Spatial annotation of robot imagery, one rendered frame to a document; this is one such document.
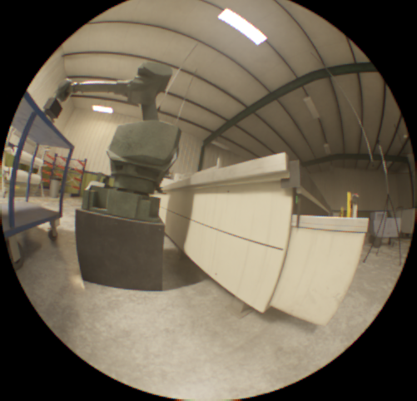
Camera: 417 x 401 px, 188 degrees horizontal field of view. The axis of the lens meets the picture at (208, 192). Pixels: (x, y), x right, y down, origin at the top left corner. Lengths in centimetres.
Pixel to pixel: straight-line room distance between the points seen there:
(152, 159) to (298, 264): 88
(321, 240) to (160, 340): 74
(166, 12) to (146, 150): 532
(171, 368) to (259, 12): 619
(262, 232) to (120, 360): 79
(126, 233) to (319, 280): 88
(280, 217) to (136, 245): 74
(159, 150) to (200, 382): 118
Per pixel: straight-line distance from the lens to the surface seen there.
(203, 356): 70
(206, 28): 545
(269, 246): 46
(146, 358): 69
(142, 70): 148
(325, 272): 45
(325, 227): 42
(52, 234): 171
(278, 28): 569
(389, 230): 409
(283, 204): 43
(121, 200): 80
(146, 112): 147
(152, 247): 81
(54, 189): 558
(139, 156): 83
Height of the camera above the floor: 65
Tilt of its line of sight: 6 degrees up
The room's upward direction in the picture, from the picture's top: 8 degrees clockwise
